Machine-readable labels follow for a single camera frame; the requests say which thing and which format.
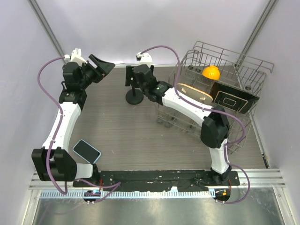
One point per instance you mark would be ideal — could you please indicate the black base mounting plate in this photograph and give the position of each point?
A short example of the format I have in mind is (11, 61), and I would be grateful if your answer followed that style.
(164, 180)

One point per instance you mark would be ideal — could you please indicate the black phone stand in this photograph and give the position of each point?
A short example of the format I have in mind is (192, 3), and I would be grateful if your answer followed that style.
(134, 96)

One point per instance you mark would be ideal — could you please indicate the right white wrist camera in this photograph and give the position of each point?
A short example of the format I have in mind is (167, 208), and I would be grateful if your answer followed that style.
(144, 59)

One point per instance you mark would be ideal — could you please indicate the orange bowl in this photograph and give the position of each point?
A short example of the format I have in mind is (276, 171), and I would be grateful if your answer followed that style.
(211, 72)

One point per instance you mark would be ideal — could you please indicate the black square plate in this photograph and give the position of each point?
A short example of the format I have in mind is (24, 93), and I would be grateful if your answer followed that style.
(232, 98)

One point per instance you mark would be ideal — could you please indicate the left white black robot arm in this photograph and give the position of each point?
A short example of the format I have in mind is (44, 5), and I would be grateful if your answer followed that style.
(52, 161)

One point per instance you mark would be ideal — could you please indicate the white slotted cable duct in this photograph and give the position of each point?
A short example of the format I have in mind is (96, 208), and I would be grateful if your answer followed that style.
(173, 193)

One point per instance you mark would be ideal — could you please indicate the aluminium frame rail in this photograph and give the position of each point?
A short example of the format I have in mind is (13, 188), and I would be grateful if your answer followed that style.
(258, 178)

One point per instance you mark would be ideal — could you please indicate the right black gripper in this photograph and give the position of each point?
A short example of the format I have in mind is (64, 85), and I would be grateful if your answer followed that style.
(129, 69)

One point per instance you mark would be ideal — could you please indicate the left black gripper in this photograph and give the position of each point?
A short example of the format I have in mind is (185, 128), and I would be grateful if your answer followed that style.
(105, 67)

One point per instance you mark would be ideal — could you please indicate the phone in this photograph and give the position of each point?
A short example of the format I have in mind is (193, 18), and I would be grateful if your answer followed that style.
(86, 151)

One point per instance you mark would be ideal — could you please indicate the grey wire dish rack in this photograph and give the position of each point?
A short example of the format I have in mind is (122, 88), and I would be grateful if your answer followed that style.
(234, 81)

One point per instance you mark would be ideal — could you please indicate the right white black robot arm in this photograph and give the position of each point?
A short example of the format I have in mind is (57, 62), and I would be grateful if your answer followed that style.
(213, 121)

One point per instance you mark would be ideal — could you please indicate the oval wooden board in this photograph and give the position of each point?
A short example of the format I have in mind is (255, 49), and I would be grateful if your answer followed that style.
(194, 93)

